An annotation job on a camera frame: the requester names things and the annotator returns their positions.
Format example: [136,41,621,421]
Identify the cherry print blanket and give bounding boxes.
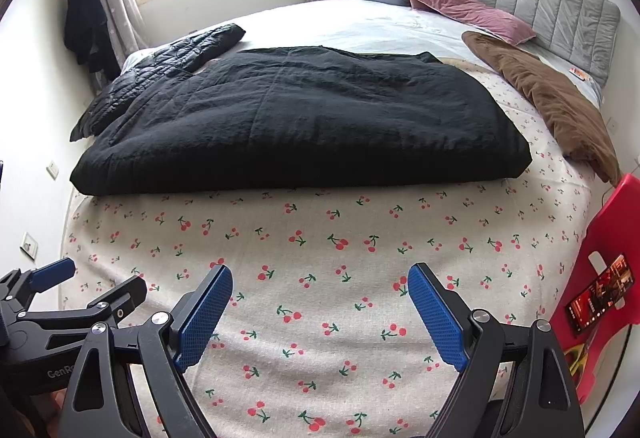
[61,66,596,437]

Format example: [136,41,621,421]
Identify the red plastic stool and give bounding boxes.
[551,174,639,402]

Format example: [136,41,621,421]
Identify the brown garment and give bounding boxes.
[462,31,623,186]

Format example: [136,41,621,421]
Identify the black puffer jacket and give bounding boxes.
[70,22,245,143]

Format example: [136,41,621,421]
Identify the white wall socket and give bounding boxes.
[46,163,58,180]

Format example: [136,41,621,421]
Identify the bed with grey sheet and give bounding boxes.
[119,0,604,109]

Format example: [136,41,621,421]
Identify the pink velvet pillow front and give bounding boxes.
[414,0,536,45]

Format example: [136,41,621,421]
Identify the small orange white packet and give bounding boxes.
[570,67,593,83]

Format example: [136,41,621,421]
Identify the dark clothes hanging on wall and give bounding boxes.
[63,0,120,94]

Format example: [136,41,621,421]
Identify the lower wall socket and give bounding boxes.
[20,232,38,261]

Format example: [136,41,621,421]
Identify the large black quilted coat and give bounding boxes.
[70,46,532,195]

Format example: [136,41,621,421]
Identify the smartphone with lit screen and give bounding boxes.
[565,254,634,335]

